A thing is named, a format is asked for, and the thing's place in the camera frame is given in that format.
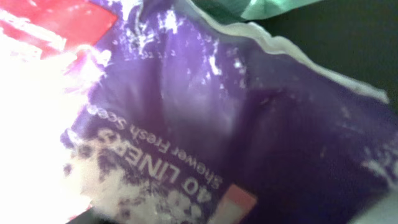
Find mint green wipes pack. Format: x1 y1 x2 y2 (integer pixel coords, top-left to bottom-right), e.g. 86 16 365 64
193 0 321 24

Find grey plastic basket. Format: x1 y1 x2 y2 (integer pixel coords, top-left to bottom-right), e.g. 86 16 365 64
257 0 397 110

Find purple pantyliner pack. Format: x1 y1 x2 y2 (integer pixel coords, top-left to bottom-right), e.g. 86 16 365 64
1 1 397 223

